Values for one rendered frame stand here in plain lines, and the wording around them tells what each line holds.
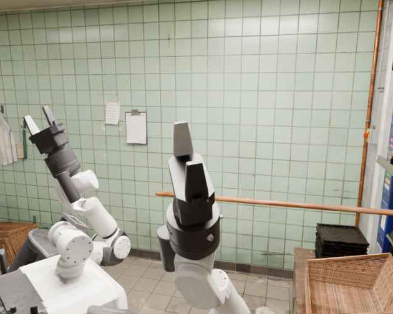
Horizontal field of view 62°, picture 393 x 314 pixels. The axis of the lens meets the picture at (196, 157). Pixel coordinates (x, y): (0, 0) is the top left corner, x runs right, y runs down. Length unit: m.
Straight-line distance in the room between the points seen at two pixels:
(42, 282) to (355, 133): 2.66
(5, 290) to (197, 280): 0.44
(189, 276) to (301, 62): 2.57
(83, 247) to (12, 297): 0.17
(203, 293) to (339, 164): 2.57
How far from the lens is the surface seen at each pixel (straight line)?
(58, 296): 0.79
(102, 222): 1.16
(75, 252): 0.77
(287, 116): 2.99
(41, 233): 1.04
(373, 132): 2.72
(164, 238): 0.59
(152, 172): 3.35
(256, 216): 3.22
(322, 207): 1.87
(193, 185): 0.43
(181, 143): 0.52
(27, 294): 0.82
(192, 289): 0.61
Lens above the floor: 1.82
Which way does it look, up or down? 12 degrees down
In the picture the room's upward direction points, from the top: straight up
